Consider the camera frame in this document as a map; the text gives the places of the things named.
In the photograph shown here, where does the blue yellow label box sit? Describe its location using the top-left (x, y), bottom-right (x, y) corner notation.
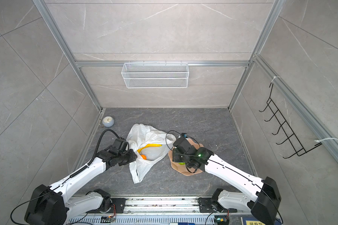
top-left (241, 217), bottom-right (265, 225)

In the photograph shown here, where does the yellow fake banana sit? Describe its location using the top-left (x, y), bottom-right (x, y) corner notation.
top-left (137, 144), bottom-right (162, 154)

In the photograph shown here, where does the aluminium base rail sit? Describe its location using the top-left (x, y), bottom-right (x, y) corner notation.
top-left (65, 191), bottom-right (261, 218)

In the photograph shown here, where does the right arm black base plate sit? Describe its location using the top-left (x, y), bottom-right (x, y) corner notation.
top-left (197, 197), bottom-right (238, 213)

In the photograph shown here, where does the white plastic bag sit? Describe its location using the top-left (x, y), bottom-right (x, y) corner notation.
top-left (127, 124), bottom-right (176, 184)

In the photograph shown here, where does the pink shell-shaped bowl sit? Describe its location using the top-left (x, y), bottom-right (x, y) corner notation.
top-left (168, 138), bottom-right (203, 176)

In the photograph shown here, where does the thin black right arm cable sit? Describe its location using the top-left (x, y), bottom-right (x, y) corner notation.
top-left (165, 130), bottom-right (284, 225)

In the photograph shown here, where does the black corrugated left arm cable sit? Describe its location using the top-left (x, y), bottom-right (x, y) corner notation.
top-left (87, 129), bottom-right (121, 167)

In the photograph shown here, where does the white slotted cable duct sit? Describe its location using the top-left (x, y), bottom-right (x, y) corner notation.
top-left (66, 214), bottom-right (216, 225)

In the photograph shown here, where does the white zip tie lower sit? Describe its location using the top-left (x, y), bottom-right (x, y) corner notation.
top-left (314, 137), bottom-right (338, 143)

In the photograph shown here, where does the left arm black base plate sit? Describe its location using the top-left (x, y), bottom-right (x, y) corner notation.
top-left (87, 198), bottom-right (126, 214)

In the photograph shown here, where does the white wire mesh basket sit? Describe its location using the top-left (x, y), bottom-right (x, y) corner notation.
top-left (121, 62), bottom-right (190, 89)

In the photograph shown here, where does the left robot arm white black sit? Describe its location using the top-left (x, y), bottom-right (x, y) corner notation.
top-left (24, 138), bottom-right (137, 225)

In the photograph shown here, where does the small grey-white round pot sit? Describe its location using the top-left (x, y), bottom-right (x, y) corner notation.
top-left (101, 116), bottom-right (115, 128)

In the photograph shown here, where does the black wire hook rack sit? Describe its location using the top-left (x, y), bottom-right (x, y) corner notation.
top-left (259, 83), bottom-right (323, 159)

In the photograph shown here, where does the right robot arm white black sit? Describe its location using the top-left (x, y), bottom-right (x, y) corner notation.
top-left (171, 137), bottom-right (283, 225)

